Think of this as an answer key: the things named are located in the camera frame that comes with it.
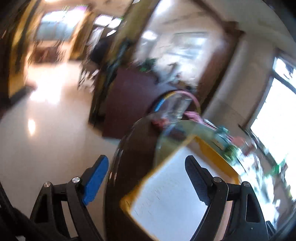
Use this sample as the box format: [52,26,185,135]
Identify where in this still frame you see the large bright window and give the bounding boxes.
[245,56,296,181]

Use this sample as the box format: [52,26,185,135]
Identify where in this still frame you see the teal tissue box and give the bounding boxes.
[214,125,232,144]

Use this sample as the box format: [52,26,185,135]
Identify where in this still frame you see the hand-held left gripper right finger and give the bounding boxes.
[184,155,269,241]

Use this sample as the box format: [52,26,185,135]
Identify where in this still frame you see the dark wooden cabinet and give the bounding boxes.
[89,67,185,139]

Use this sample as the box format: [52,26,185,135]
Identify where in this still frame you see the yellow cardboard box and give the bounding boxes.
[120,136,242,241]

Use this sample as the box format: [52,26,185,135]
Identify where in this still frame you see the wood framed interior window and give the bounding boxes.
[35,9,87,43]

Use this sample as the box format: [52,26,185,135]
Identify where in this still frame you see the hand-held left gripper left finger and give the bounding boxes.
[30,155,109,241]

